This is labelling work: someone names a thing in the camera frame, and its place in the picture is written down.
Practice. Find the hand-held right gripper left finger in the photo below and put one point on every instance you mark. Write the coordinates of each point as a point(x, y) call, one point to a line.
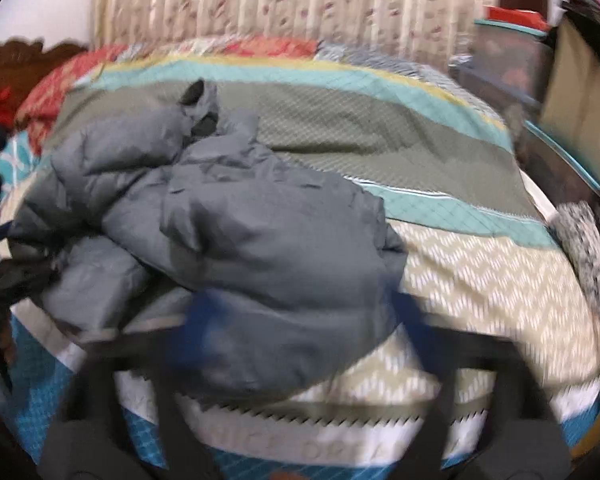
point(202, 327)

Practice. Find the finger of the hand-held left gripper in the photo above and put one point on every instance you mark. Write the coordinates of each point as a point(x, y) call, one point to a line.
point(25, 280)

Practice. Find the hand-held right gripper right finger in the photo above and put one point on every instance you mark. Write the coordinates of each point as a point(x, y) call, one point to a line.
point(420, 327)

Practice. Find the grey puffer jacket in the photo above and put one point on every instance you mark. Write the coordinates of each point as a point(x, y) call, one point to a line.
point(260, 240)

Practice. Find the striped patterned bed blanket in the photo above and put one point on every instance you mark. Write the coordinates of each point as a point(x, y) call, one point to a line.
point(430, 280)

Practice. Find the teal patterned pillow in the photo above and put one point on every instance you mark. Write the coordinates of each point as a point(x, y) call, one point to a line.
point(15, 160)

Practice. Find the red floral quilt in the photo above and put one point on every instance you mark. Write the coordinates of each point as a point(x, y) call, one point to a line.
point(55, 90)

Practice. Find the dark brown cloth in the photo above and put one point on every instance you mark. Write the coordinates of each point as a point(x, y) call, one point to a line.
point(20, 65)

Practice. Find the speckled white black cloth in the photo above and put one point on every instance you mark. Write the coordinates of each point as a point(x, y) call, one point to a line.
point(587, 255)

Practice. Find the clear storage box teal lid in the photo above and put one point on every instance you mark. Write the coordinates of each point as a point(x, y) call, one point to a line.
point(555, 160)
point(510, 60)

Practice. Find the red flat item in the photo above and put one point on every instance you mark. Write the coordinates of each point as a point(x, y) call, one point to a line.
point(515, 16)

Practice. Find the cream patterned curtain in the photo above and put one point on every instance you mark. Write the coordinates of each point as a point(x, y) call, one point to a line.
point(280, 0)

